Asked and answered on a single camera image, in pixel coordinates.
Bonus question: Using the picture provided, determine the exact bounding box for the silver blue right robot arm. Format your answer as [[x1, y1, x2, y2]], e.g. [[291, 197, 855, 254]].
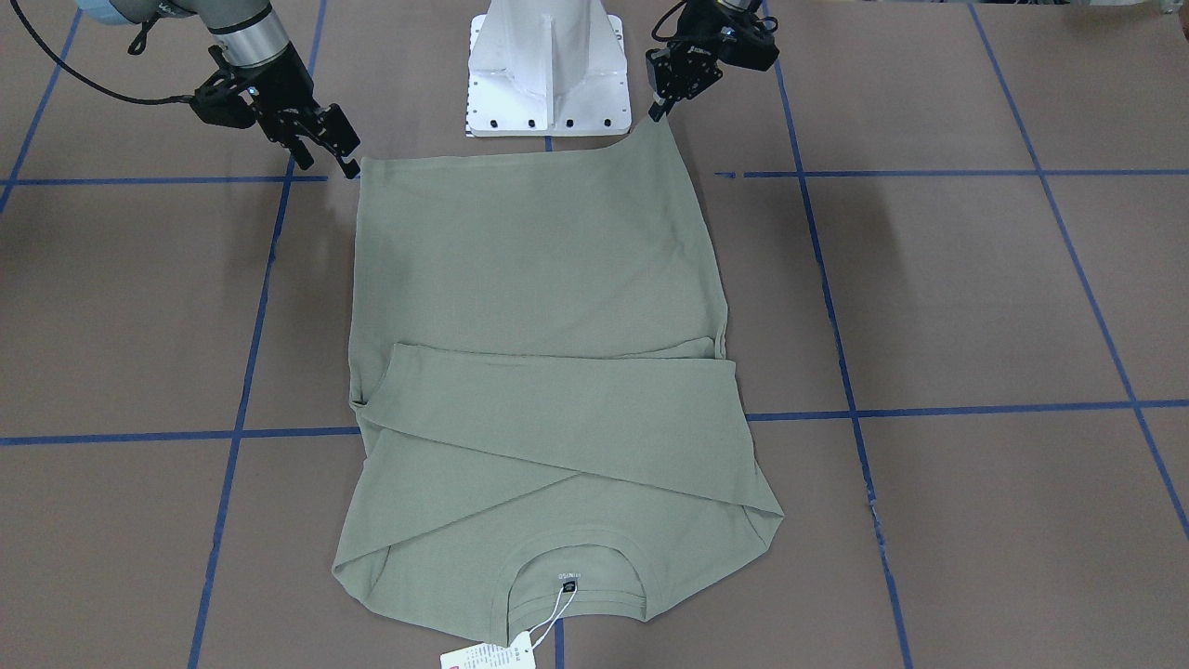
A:
[[77, 1, 360, 178]]

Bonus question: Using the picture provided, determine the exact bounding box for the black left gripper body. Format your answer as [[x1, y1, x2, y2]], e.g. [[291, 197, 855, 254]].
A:
[[682, 1, 778, 72]]

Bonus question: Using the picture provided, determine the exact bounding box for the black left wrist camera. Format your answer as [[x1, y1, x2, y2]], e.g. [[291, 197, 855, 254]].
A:
[[648, 0, 707, 46]]

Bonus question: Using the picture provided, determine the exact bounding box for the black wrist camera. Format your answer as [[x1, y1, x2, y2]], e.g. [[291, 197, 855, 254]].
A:
[[648, 0, 707, 46], [189, 86, 256, 128]]

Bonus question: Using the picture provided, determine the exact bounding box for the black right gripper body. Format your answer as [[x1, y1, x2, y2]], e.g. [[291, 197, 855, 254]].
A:
[[200, 46, 319, 140]]

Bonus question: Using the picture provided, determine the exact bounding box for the olive green long-sleeve shirt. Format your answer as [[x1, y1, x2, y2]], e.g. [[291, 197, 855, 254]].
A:
[[332, 120, 784, 644]]

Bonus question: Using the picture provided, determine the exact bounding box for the white paper clothing tag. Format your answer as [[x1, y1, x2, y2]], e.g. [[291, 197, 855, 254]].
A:
[[440, 631, 536, 669]]

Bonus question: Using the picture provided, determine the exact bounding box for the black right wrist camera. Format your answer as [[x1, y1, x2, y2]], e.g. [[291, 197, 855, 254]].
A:
[[189, 86, 256, 128]]

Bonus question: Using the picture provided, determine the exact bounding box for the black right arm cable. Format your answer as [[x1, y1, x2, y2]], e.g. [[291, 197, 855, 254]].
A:
[[5, 0, 201, 107]]

